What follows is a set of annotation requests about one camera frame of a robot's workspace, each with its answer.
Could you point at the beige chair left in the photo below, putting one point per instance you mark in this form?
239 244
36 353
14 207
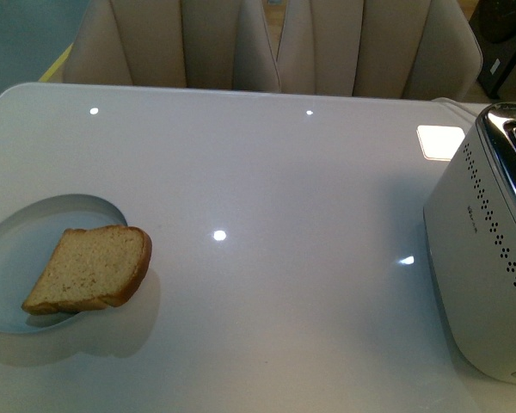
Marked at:
176 44

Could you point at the slice of brown bread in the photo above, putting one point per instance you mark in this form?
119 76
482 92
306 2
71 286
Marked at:
91 270

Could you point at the beige chair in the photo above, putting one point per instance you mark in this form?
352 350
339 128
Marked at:
176 44
419 50

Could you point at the dark cabinet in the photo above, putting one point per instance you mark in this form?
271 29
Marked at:
494 25

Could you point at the white chrome toaster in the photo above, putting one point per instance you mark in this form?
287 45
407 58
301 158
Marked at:
470 220

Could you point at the white round plate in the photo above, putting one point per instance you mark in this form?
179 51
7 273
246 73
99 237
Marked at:
27 240

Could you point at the beige chair right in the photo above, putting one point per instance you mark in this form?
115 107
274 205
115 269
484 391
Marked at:
419 50

